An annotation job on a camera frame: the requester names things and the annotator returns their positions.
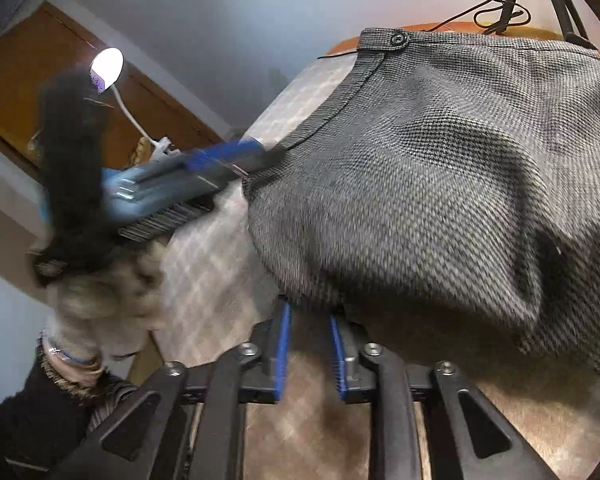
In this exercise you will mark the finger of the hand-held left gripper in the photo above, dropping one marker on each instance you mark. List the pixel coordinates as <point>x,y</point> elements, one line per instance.
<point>220,157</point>

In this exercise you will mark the brown wooden door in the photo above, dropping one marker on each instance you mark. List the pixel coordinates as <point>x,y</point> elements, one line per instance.
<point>10,85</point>

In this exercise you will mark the grey houndstooth pants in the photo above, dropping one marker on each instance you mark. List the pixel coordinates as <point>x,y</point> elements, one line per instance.
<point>430,175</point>

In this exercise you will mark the beige patterned blanket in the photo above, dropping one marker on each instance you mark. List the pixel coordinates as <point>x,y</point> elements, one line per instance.
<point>205,270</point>

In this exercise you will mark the white clip lamp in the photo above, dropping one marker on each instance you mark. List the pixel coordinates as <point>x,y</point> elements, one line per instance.
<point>107,65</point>

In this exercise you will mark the person's left hand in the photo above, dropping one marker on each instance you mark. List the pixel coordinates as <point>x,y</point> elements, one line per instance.
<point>105,290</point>

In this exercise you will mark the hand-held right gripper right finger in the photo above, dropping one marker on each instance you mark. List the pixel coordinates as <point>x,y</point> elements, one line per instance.
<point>338,355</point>

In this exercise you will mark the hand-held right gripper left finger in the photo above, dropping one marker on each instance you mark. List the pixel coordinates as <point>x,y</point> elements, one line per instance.
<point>283,350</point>

